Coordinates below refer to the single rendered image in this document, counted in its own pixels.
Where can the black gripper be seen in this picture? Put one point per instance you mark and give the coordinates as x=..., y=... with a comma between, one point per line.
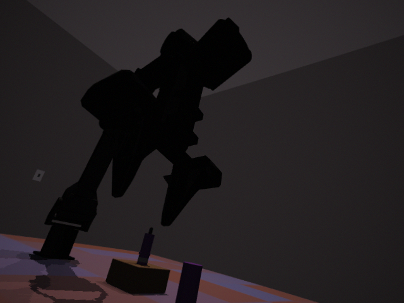
x=134, y=119

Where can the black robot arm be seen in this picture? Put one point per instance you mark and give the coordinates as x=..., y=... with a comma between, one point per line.
x=184, y=62

